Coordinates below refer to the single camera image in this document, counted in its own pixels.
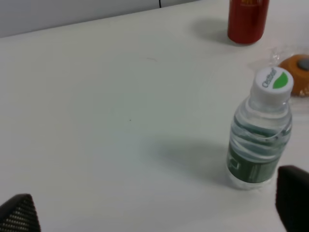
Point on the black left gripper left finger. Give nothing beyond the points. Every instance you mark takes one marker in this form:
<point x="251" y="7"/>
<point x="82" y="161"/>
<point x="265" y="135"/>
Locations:
<point x="18" y="214"/>

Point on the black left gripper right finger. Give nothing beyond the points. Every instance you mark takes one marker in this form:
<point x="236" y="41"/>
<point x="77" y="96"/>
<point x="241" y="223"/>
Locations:
<point x="292" y="198"/>

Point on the clear water bottle green label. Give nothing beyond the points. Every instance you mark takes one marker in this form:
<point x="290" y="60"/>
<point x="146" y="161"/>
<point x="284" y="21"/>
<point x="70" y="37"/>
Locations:
<point x="260" y="129"/>

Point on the orange pastry in clear wrapper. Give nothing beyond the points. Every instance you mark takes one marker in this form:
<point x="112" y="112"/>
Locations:
<point x="294" y="59"/>

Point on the red soda can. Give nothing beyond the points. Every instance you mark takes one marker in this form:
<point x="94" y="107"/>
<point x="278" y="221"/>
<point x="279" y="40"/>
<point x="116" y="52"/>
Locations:
<point x="247" y="20"/>

